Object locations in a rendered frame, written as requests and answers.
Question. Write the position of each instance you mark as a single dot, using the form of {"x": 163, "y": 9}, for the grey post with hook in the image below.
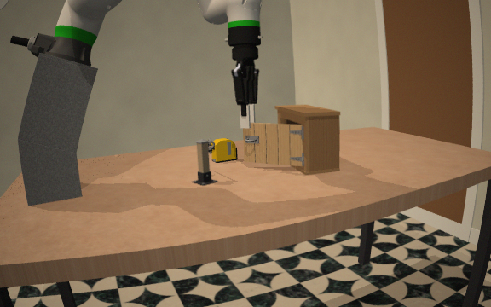
{"x": 203, "y": 151}

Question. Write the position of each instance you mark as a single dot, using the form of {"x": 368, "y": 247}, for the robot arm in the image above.
{"x": 80, "y": 22}

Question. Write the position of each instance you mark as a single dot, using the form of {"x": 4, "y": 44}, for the yellow tape measure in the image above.
{"x": 224, "y": 150}

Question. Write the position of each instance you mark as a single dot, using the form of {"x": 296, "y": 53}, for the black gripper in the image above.
{"x": 243, "y": 83}

